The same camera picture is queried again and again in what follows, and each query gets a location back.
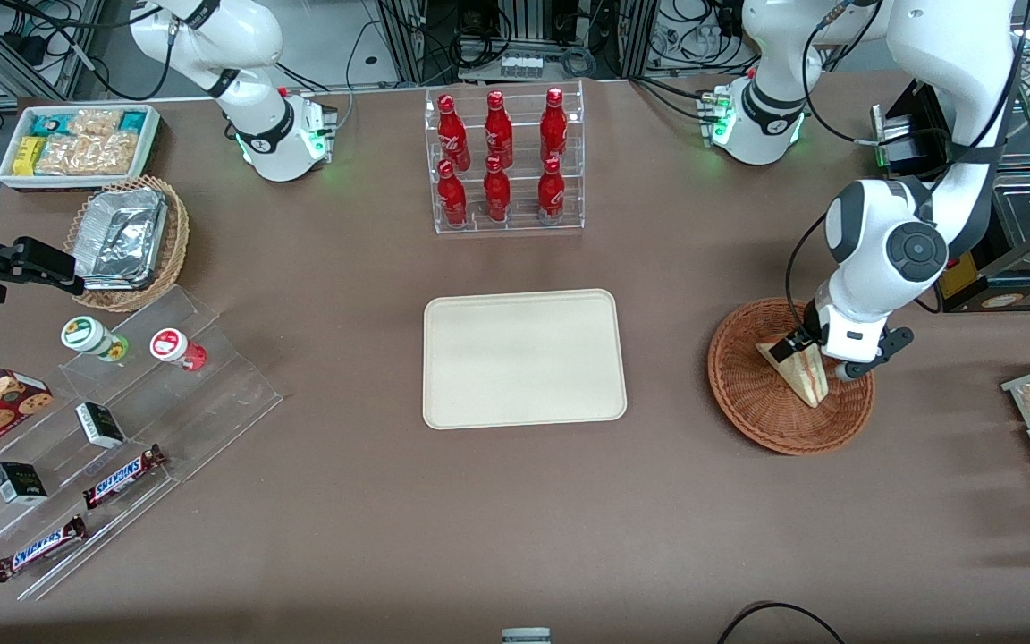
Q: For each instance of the clear acrylic stepped display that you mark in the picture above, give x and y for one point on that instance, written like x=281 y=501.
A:
x=211 y=402

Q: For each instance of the Snickers bar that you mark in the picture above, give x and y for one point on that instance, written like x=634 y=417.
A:
x=39 y=547
x=122 y=477

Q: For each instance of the yellow snack packet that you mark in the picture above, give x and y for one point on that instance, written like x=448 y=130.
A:
x=28 y=156

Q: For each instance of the small black box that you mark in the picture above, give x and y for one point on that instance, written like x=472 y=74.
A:
x=19 y=483
x=99 y=425

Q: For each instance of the white snack bin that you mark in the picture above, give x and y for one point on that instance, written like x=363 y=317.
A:
x=150 y=148

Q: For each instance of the white power strip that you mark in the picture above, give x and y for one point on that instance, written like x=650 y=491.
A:
x=522 y=65

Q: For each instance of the cream plastic tray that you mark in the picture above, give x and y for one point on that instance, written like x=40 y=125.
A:
x=524 y=358

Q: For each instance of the clear acrylic bottle rack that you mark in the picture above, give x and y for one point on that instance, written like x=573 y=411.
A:
x=524 y=224

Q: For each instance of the small clear cracker bag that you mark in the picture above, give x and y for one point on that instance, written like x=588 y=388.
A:
x=95 y=122

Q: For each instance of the light wicker basket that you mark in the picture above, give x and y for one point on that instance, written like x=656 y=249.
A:
x=177 y=241

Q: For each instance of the triangle sandwich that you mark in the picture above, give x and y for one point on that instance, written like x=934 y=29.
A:
x=806 y=380

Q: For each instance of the large clear cracker bag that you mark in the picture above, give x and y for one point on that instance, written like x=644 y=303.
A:
x=86 y=155

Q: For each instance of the brown wicker basket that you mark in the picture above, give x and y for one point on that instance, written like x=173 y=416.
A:
x=747 y=394

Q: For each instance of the red cola bottle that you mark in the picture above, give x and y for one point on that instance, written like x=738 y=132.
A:
x=497 y=195
x=499 y=132
x=551 y=192
x=452 y=199
x=553 y=125
x=453 y=134

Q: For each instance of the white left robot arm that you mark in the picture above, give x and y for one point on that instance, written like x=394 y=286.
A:
x=953 y=54

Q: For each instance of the red lid snack cup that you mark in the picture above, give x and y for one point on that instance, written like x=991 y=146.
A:
x=171 y=345

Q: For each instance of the green lid snack cup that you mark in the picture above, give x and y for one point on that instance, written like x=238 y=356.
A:
x=86 y=334

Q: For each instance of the stacked foil containers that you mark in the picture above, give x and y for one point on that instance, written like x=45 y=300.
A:
x=122 y=237

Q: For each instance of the black hot food warmer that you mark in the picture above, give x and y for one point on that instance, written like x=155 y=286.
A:
x=1016 y=291

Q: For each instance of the teal snack packet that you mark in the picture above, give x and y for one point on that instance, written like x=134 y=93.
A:
x=50 y=123
x=132 y=121

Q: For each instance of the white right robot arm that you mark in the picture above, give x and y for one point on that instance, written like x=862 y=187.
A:
x=256 y=134

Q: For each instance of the small grey control box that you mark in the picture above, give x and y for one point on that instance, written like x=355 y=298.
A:
x=712 y=116
x=320 y=125

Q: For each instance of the small grey device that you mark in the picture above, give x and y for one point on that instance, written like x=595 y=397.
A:
x=526 y=636

